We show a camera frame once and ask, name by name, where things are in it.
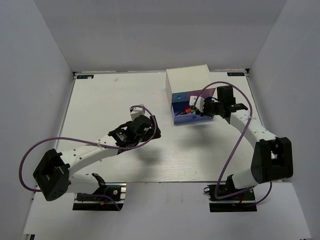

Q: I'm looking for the pink small drawer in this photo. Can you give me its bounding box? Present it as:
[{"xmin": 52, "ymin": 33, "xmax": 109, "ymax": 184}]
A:
[{"xmin": 185, "ymin": 87, "xmax": 216, "ymax": 101}]

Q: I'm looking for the orange cap highlighter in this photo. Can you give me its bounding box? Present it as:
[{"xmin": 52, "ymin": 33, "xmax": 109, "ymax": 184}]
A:
[{"xmin": 175, "ymin": 107, "xmax": 191, "ymax": 116}]

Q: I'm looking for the white drawer organizer box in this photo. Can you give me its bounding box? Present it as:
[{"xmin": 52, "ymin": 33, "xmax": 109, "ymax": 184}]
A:
[{"xmin": 165, "ymin": 64, "xmax": 211, "ymax": 97}]

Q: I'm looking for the blue wide drawer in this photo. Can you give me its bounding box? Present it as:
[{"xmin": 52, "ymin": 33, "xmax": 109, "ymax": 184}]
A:
[{"xmin": 170, "ymin": 100, "xmax": 214, "ymax": 125}]

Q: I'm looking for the light blue small drawer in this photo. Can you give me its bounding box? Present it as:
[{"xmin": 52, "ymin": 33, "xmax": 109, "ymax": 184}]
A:
[{"xmin": 171, "ymin": 92, "xmax": 187, "ymax": 103}]

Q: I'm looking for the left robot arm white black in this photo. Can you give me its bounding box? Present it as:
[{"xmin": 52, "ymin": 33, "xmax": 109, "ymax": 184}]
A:
[{"xmin": 33, "ymin": 115, "xmax": 161, "ymax": 202}]

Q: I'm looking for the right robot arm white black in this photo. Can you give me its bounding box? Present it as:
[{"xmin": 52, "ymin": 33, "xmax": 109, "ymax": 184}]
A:
[{"xmin": 200, "ymin": 85, "xmax": 294, "ymax": 200}]

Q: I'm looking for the right corner label sticker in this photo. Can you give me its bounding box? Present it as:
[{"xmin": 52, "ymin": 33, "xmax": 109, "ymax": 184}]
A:
[{"xmin": 227, "ymin": 72, "xmax": 245, "ymax": 77}]

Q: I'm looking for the corner label sticker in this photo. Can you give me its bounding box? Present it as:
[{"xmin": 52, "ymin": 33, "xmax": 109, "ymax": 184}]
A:
[
  {"xmin": 227, "ymin": 72, "xmax": 245, "ymax": 77},
  {"xmin": 76, "ymin": 74, "xmax": 94, "ymax": 80}
]

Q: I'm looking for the left corner label sticker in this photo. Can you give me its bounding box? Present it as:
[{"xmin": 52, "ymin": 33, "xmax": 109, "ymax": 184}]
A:
[{"xmin": 76, "ymin": 74, "xmax": 94, "ymax": 80}]

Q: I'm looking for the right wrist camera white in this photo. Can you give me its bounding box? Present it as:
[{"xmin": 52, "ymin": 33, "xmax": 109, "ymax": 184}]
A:
[{"xmin": 189, "ymin": 95, "xmax": 205, "ymax": 115}]

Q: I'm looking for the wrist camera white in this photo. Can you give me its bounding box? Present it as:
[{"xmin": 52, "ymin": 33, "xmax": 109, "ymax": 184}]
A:
[
  {"xmin": 130, "ymin": 104, "xmax": 145, "ymax": 121},
  {"xmin": 189, "ymin": 95, "xmax": 205, "ymax": 115}
]

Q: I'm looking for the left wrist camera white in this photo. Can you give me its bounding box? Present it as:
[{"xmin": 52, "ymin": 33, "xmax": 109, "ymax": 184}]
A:
[{"xmin": 130, "ymin": 104, "xmax": 145, "ymax": 121}]

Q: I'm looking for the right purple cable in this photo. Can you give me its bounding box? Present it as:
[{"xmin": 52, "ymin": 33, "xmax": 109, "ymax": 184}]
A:
[{"xmin": 198, "ymin": 81, "xmax": 273, "ymax": 206}]

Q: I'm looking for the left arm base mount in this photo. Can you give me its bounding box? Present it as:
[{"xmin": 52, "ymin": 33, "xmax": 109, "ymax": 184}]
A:
[{"xmin": 72, "ymin": 183, "xmax": 127, "ymax": 212}]

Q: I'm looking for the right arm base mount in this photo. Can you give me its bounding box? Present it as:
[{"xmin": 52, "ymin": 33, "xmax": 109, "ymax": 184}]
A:
[{"xmin": 203, "ymin": 184, "xmax": 257, "ymax": 213}]

